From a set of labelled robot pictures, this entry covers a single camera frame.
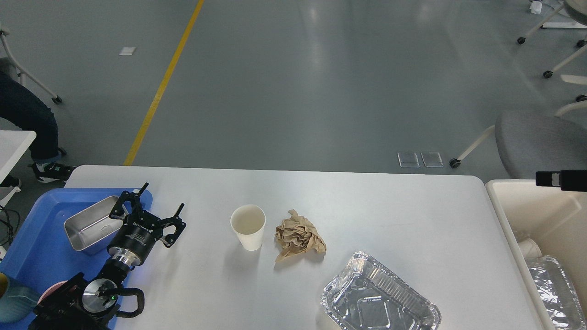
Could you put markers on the white cup in bin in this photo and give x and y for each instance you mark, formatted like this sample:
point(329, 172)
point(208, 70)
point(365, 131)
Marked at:
point(529, 249)

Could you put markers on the blue plastic tray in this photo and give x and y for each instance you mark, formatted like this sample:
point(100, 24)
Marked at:
point(41, 254)

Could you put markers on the foil tray in bin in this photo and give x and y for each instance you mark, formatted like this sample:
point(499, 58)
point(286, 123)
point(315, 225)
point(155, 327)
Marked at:
point(557, 293)

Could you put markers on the floor socket plate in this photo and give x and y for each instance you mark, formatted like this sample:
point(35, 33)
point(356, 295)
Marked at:
point(432, 159)
point(408, 160)

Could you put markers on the grey office chair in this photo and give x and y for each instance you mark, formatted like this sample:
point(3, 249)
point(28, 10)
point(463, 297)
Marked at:
point(529, 142)

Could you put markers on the square stainless steel dish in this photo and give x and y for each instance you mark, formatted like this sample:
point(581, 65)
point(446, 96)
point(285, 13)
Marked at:
point(91, 230)

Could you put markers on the crumpled brown paper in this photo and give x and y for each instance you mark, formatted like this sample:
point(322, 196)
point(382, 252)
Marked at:
point(296, 235)

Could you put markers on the beige plastic bin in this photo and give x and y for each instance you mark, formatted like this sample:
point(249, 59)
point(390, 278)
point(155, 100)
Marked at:
point(555, 220)

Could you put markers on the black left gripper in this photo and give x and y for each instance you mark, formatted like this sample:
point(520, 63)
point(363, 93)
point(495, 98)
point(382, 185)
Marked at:
point(140, 230)

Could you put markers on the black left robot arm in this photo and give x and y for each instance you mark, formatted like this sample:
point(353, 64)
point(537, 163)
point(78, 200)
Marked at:
point(82, 304)

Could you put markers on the white paper cup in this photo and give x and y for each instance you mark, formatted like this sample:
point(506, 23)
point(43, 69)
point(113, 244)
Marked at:
point(248, 223)

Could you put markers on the right floor socket plate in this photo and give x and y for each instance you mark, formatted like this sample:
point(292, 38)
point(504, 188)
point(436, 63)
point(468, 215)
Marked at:
point(432, 159)

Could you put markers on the aluminium foil tray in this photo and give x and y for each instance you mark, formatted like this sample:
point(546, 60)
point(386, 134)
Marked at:
point(366, 295)

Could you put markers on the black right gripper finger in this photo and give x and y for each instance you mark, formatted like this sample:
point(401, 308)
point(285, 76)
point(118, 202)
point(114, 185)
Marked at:
point(566, 180)

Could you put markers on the white side table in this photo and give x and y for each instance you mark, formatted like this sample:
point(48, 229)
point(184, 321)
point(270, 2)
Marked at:
point(13, 145)

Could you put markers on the teal ceramic mug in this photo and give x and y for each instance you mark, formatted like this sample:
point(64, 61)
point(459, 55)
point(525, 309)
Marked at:
point(16, 299)

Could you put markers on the left floor socket plate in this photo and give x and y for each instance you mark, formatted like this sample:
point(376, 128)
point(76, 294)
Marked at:
point(408, 160)

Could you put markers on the seated person in jeans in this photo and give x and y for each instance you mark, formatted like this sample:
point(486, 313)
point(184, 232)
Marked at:
point(26, 111)

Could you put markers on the pink mug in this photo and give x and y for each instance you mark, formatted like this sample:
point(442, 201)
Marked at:
point(46, 289)

